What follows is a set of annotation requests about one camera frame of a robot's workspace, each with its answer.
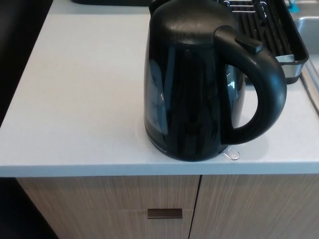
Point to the black electric kettle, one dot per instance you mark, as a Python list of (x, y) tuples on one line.
[(194, 94)]

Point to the wooden shallow drawer front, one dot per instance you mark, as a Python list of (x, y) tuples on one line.
[(99, 191)]

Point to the recessed metal drawer pull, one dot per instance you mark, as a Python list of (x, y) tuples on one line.
[(164, 213)]

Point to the wooden deep drawer front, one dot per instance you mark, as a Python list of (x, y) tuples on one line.
[(112, 226)]

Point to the wooden cabinet door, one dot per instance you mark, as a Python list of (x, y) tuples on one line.
[(256, 206)]

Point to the black dish drying rack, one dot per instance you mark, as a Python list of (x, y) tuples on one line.
[(274, 30)]

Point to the small blue plastic item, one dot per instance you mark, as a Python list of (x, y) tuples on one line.
[(293, 6)]

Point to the stainless steel sink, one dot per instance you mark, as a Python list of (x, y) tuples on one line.
[(309, 27)]

